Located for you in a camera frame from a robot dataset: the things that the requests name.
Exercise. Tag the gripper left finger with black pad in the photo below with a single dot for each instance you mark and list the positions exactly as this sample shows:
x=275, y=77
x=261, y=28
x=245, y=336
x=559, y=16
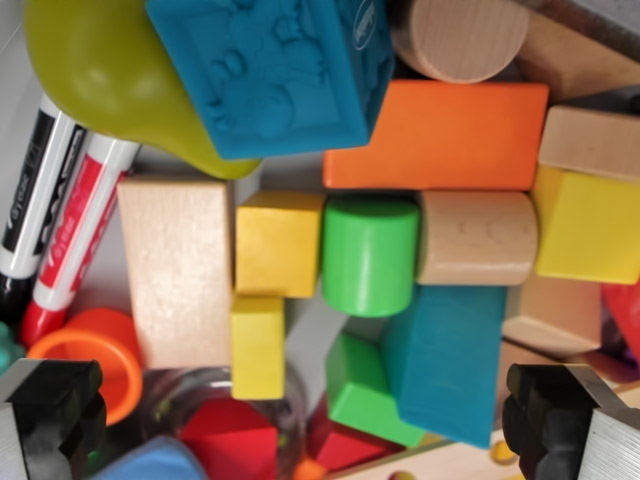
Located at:
x=50, y=415

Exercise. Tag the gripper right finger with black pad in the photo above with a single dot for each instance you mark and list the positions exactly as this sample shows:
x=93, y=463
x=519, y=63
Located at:
x=550, y=420

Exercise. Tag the teal knobby ball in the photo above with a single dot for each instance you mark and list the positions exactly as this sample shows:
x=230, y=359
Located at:
x=7, y=345

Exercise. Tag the orange plastic cup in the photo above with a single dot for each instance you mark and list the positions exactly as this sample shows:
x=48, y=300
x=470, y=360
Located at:
x=100, y=345

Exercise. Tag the wooden strip with holes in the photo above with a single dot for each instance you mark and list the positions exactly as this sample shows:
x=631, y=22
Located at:
x=450, y=465

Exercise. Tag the blue soft block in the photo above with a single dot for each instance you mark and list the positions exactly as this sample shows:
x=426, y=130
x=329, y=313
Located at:
x=150, y=460

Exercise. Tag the clear plastic jar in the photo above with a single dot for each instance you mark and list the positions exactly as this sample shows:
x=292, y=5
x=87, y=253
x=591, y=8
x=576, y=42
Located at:
x=165, y=395

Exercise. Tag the teal wooden block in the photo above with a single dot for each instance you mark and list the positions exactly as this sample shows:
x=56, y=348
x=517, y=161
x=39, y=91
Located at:
x=445, y=365

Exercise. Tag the red wedge block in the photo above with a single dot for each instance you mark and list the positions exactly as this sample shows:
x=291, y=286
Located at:
x=230, y=440

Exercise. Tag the green wooden block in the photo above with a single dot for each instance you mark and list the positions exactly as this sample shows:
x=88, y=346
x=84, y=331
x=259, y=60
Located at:
x=360, y=400

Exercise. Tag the large natural wooden block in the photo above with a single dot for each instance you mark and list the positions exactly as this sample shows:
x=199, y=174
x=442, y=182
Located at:
x=175, y=270

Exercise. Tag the red whiteboard marker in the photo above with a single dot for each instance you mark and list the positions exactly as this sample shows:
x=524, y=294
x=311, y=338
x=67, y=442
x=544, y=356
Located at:
x=75, y=225

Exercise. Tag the yellow wooden cube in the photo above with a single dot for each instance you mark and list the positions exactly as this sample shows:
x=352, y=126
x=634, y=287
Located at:
x=590, y=230

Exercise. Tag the natural wooden half cylinder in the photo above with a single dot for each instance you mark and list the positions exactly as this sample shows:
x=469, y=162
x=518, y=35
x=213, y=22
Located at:
x=477, y=237

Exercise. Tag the black whiteboard marker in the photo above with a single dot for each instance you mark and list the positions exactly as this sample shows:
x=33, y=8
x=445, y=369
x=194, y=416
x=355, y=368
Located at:
x=30, y=200

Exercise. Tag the lemon yellow wooden block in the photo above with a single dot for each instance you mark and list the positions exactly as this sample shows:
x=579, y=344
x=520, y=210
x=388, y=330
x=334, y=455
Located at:
x=257, y=347

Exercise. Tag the green wooden cylinder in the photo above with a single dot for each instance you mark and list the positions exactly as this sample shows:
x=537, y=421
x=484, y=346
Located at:
x=367, y=255

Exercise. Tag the small orange block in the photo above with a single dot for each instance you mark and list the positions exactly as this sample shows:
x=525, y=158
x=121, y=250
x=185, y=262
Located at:
x=309, y=471

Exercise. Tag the orange-yellow wooden cube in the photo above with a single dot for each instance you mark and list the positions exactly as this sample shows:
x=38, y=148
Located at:
x=277, y=242

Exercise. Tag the orange wooden block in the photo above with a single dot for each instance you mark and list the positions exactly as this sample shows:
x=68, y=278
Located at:
x=450, y=140

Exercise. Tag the olive green toy pear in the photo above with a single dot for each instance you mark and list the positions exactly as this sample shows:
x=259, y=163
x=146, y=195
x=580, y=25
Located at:
x=100, y=75

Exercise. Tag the natural wooden disc cylinder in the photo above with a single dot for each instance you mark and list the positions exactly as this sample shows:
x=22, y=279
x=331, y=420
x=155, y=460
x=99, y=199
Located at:
x=460, y=40

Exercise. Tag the teal embossed soft block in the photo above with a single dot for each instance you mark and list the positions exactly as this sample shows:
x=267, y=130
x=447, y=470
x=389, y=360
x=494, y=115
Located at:
x=280, y=75

